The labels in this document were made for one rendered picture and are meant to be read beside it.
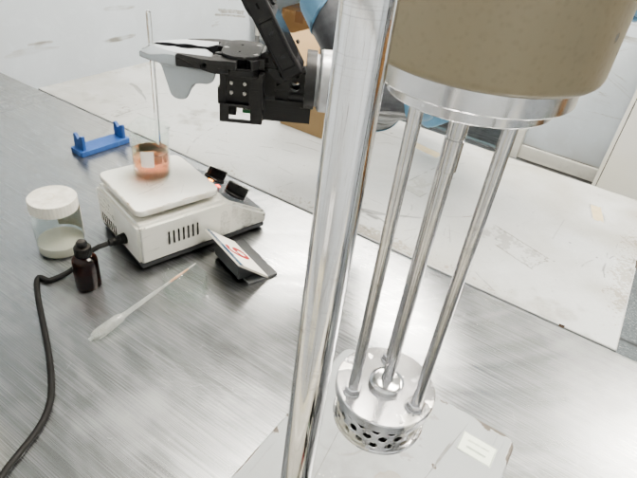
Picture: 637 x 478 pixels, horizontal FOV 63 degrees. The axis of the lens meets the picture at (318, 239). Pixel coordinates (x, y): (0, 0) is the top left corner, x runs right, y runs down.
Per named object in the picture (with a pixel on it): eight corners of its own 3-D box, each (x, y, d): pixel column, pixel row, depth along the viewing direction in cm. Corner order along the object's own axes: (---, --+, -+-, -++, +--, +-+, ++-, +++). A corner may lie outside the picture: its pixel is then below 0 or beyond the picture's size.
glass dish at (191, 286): (191, 310, 63) (191, 297, 62) (154, 295, 64) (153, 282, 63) (216, 284, 67) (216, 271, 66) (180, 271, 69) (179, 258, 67)
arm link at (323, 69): (355, 62, 60) (352, 43, 66) (316, 58, 59) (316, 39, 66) (347, 123, 64) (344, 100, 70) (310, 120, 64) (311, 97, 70)
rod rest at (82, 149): (119, 137, 99) (118, 119, 97) (131, 142, 97) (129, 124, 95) (70, 152, 92) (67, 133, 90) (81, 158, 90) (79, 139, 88)
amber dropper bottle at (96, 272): (100, 291, 64) (93, 246, 60) (74, 294, 63) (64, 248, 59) (102, 276, 66) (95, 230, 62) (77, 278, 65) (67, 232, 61)
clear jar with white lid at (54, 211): (62, 266, 67) (49, 214, 62) (27, 250, 69) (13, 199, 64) (96, 243, 72) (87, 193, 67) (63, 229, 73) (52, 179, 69)
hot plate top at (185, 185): (177, 158, 78) (177, 153, 77) (221, 193, 71) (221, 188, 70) (97, 177, 71) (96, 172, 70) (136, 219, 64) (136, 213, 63)
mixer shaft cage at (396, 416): (359, 362, 41) (435, 31, 26) (439, 407, 38) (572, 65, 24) (312, 421, 36) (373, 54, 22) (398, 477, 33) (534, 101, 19)
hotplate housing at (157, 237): (220, 190, 87) (220, 145, 82) (265, 227, 79) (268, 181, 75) (85, 229, 74) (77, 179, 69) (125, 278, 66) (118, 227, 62)
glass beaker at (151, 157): (178, 182, 71) (175, 127, 66) (139, 190, 68) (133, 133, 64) (163, 163, 75) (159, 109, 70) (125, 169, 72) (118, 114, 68)
